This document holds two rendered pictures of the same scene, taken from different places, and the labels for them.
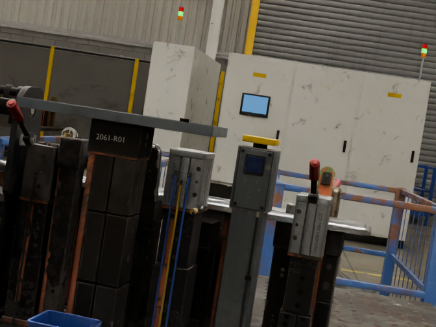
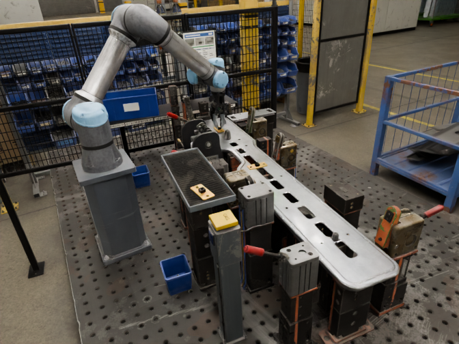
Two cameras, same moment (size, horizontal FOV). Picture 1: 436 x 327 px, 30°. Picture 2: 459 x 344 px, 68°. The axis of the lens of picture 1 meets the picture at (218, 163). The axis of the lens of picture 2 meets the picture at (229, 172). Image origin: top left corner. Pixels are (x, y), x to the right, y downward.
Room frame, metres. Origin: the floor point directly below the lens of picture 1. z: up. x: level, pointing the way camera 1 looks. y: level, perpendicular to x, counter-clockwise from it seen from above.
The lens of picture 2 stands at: (1.11, -0.70, 1.68)
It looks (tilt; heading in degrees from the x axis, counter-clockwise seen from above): 29 degrees down; 59
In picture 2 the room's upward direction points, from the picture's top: 3 degrees counter-clockwise
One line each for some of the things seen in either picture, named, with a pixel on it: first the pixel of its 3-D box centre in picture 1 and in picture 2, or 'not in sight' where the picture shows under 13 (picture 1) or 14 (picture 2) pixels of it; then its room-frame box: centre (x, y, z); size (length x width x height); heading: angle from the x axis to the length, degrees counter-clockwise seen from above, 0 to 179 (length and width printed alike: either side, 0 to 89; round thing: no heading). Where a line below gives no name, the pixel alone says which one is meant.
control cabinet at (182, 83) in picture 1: (181, 111); not in sight; (10.93, 0.59, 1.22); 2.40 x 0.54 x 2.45; 173
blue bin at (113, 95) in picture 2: not in sight; (132, 104); (1.68, 1.30, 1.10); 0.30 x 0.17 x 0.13; 160
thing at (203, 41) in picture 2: not in sight; (200, 55); (2.18, 1.33, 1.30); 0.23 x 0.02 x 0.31; 169
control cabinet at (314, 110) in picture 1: (318, 132); not in sight; (9.89, -1.14, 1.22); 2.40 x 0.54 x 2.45; 87
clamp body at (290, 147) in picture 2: not in sight; (285, 177); (2.07, 0.37, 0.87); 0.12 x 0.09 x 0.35; 169
